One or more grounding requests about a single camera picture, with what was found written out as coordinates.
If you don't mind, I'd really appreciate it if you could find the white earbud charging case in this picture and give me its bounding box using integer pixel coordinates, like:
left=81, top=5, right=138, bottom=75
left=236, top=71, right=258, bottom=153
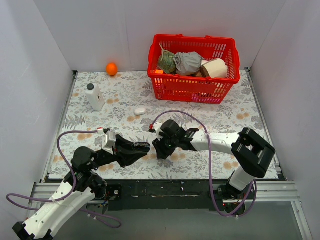
left=134, top=107, right=147, bottom=116

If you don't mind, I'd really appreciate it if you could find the black earbud charging case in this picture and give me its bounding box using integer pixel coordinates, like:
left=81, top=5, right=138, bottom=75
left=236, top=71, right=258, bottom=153
left=133, top=142, right=151, bottom=153

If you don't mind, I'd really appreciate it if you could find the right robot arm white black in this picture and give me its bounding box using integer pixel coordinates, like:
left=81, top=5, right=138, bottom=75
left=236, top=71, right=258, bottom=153
left=149, top=120, right=276, bottom=199

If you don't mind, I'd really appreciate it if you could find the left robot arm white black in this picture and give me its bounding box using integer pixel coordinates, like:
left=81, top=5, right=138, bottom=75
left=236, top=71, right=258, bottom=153
left=12, top=131, right=151, bottom=240

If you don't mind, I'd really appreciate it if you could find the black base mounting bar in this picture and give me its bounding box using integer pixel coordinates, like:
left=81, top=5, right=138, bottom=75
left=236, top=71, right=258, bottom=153
left=77, top=178, right=256, bottom=212

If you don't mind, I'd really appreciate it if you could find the floral table cloth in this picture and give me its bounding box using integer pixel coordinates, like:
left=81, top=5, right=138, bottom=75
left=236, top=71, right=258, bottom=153
left=48, top=70, right=267, bottom=180

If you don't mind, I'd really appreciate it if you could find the white bottle black cap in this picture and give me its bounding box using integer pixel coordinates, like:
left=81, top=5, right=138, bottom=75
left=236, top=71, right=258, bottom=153
left=85, top=83, right=105, bottom=112

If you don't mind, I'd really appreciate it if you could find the orange fruit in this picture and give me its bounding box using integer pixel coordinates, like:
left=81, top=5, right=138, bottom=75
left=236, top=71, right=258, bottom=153
left=105, top=62, right=118, bottom=76

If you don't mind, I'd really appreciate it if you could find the red plastic shopping basket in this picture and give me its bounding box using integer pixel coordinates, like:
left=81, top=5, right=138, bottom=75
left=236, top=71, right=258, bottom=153
left=147, top=34, right=241, bottom=105

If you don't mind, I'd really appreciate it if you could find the grey crumpled bag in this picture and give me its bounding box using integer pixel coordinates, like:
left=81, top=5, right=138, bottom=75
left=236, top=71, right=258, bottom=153
left=173, top=51, right=203, bottom=76

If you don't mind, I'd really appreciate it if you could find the beige paper roll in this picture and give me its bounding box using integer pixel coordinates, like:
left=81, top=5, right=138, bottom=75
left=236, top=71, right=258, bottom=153
left=200, top=58, right=228, bottom=79

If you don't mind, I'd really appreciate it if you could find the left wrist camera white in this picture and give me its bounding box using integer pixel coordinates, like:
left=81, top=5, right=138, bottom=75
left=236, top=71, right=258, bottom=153
left=97, top=127, right=116, bottom=155

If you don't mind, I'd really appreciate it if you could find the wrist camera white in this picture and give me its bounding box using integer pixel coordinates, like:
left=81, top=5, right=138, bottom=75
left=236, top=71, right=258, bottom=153
left=148, top=122, right=163, bottom=137
left=97, top=127, right=116, bottom=155

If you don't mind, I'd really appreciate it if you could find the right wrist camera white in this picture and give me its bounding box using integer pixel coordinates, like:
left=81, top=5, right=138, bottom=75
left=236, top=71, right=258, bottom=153
left=148, top=122, right=163, bottom=137

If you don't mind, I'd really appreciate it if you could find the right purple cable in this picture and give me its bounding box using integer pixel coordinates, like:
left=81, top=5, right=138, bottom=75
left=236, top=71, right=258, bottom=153
left=149, top=110, right=257, bottom=218

